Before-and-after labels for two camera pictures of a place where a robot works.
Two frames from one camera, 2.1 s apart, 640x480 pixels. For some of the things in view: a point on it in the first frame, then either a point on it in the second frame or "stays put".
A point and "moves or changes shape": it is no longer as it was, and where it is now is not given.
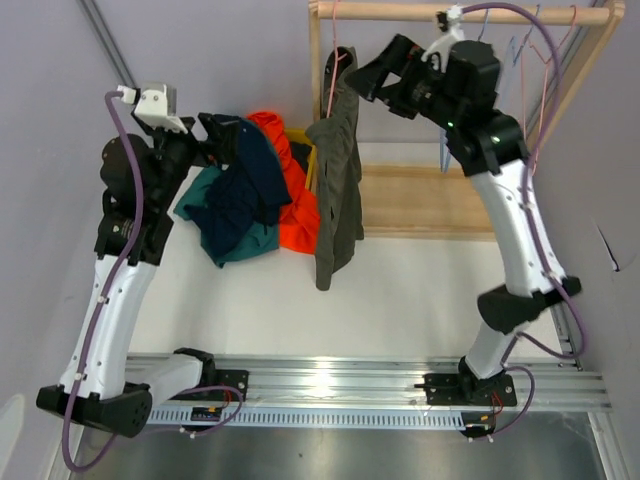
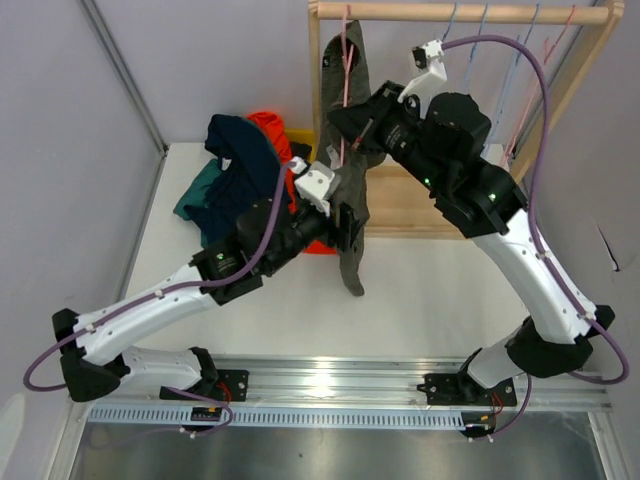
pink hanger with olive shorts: [335, 5] -> [347, 60]
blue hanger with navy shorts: [445, 153] moves or changes shape
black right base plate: [450, 389] stays put
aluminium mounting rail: [369, 392] stays put
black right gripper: [402, 56] -> [384, 107]
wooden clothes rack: [435, 202] stays put
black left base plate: [238, 379] stays put
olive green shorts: [337, 148] moves or changes shape
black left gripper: [223, 152] -> [348, 222]
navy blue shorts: [241, 193] stays put
